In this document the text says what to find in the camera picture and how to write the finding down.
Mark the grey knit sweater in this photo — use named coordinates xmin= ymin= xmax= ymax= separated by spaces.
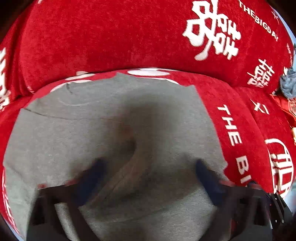
xmin=4 ymin=73 xmax=226 ymax=240

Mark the red wedding seat cover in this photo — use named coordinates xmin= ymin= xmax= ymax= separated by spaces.
xmin=1 ymin=68 xmax=295 ymax=238

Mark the red embroidered pillow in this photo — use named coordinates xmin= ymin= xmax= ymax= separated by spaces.
xmin=271 ymin=93 xmax=296 ymax=128

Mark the grey blue towel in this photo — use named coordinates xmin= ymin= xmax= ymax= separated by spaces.
xmin=280 ymin=67 xmax=296 ymax=99

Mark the red wedding back cushion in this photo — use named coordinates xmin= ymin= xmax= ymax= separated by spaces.
xmin=1 ymin=1 xmax=293 ymax=106

